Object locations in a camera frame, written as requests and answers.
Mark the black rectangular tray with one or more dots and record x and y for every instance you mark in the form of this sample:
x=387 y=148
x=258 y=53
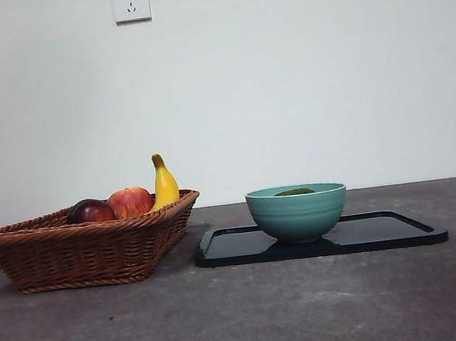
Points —
x=385 y=234

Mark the red yellow apple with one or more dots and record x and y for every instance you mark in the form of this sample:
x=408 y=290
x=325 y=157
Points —
x=132 y=201

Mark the brown wicker basket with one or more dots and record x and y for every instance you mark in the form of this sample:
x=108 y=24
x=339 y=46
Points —
x=76 y=255

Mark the teal ribbed bowl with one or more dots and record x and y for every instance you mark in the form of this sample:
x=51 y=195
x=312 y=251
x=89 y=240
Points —
x=298 y=216

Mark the dark red plum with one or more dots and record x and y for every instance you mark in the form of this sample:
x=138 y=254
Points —
x=91 y=212

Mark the yellow banana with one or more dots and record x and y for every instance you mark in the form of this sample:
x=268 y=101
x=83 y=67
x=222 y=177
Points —
x=165 y=186

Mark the white wall socket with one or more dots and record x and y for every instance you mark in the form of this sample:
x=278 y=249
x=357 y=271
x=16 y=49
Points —
x=131 y=12

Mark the green avocado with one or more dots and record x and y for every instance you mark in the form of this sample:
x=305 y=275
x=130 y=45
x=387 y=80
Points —
x=295 y=191

